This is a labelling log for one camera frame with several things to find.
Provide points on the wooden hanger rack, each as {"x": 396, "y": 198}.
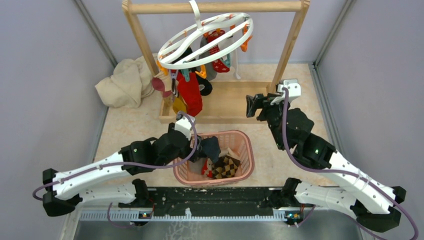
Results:
{"x": 223, "y": 96}

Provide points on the brown yellow argyle sock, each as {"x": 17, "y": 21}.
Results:
{"x": 225, "y": 167}

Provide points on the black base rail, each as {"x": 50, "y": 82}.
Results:
{"x": 230, "y": 204}

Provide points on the dark navy sock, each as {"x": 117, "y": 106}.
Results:
{"x": 210, "y": 148}

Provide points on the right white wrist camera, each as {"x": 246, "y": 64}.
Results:
{"x": 293, "y": 86}

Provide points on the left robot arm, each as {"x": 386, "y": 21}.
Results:
{"x": 68, "y": 190}

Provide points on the beige crumpled cloth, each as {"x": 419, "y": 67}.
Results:
{"x": 130, "y": 82}

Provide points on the pink plastic laundry basket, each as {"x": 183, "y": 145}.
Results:
{"x": 239, "y": 142}

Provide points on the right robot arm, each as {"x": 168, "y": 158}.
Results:
{"x": 370, "y": 203}

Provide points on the plain red sock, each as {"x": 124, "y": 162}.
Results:
{"x": 190, "y": 92}

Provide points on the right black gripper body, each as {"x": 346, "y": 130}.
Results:
{"x": 272, "y": 113}

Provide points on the grey sock with striped cuff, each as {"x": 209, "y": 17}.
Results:
{"x": 196, "y": 167}

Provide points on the white round clip hanger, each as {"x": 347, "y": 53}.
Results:
{"x": 206, "y": 41}

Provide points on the mustard yellow sock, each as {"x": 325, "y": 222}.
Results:
{"x": 179, "y": 105}

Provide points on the beige brown sock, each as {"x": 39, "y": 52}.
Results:
{"x": 227, "y": 151}

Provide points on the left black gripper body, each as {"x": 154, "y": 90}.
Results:
{"x": 186, "y": 152}

